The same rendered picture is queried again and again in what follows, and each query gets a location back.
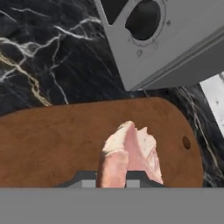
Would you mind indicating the pink raw steak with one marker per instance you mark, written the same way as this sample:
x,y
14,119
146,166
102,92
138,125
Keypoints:
x,y
131,151

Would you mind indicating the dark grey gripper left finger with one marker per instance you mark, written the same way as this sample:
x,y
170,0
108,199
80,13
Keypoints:
x,y
84,178

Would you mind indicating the grey toaster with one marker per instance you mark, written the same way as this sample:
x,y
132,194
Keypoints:
x,y
175,49

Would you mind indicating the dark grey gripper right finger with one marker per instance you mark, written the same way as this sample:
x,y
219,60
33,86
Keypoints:
x,y
137,178

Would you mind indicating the brown wooden cutting board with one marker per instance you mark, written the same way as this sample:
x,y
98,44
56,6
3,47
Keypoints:
x,y
58,145

